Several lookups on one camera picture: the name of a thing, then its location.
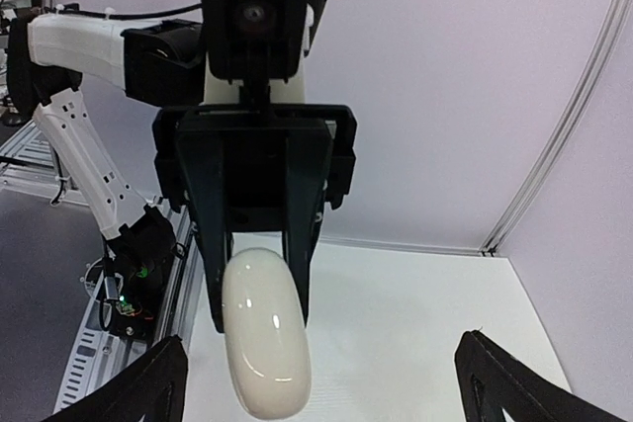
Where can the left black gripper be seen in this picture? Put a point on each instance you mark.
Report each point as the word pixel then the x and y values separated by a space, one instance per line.
pixel 190 167

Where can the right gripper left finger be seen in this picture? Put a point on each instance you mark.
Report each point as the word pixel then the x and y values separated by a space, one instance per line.
pixel 152 388

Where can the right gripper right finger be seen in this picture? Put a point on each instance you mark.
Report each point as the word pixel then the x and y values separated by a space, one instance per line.
pixel 495 386

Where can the white earbud charging case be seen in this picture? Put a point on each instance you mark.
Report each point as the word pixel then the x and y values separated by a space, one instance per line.
pixel 267 348

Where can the aluminium front rail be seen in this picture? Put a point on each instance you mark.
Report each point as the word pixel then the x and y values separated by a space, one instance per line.
pixel 60 339

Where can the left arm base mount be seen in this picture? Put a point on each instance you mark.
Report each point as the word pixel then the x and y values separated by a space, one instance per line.
pixel 136 272

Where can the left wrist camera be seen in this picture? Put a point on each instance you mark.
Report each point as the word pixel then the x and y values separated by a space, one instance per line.
pixel 257 49

